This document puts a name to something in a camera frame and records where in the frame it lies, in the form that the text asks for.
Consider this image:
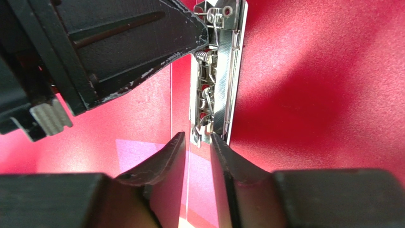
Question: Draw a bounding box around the metal folder clip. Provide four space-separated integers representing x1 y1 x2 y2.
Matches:
189 0 248 147

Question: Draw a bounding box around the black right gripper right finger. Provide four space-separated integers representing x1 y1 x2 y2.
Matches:
211 133 405 228

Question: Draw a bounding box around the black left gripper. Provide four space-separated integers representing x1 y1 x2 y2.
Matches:
0 0 98 142

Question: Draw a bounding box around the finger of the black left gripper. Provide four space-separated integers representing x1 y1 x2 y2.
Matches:
57 0 208 103

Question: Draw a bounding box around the red plastic folder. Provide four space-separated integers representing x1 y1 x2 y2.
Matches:
0 0 405 228

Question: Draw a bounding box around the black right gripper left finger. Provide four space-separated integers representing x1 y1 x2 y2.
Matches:
0 132 186 228

